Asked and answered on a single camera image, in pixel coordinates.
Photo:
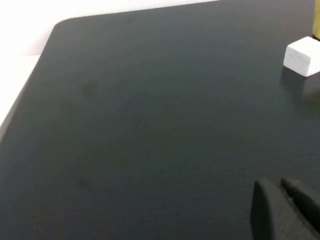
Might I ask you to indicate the yellow plastic cup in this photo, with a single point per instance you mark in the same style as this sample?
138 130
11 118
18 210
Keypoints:
316 20

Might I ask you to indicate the white foam cube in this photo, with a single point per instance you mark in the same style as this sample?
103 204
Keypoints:
300 56

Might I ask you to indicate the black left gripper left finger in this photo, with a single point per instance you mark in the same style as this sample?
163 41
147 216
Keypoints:
272 215

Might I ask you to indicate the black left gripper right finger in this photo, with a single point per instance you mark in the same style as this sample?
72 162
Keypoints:
307 205

